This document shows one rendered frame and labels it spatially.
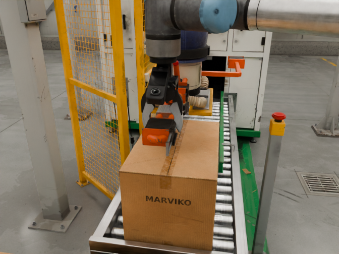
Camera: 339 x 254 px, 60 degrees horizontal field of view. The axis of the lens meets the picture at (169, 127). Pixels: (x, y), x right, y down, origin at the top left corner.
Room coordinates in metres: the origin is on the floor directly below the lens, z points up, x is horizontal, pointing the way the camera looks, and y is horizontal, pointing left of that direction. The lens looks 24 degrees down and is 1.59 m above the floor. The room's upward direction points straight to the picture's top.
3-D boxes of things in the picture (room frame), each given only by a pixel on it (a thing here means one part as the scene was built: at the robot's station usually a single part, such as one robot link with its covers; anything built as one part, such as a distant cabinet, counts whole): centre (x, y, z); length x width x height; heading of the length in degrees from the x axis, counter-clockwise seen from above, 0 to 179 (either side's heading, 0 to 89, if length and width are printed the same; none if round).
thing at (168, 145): (0.80, -0.03, 1.25); 0.31 x 0.03 x 0.05; 172
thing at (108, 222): (2.17, 0.14, 0.50); 2.31 x 0.05 x 0.19; 171
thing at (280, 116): (1.44, -0.57, 1.02); 0.07 x 0.07 x 0.04
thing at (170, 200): (1.29, -0.04, 0.75); 0.60 x 0.40 x 0.40; 171
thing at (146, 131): (0.76, 0.03, 1.25); 0.08 x 0.07 x 0.05; 172
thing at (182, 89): (1.10, -0.02, 1.26); 0.10 x 0.08 x 0.06; 82
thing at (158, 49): (0.78, 0.02, 1.48); 0.10 x 0.09 x 0.05; 81
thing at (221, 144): (2.42, -0.50, 0.60); 1.60 x 0.10 x 0.09; 171
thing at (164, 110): (0.89, 0.01, 1.25); 0.07 x 0.07 x 0.04; 82
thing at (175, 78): (0.79, 0.02, 1.40); 0.09 x 0.08 x 0.12; 171
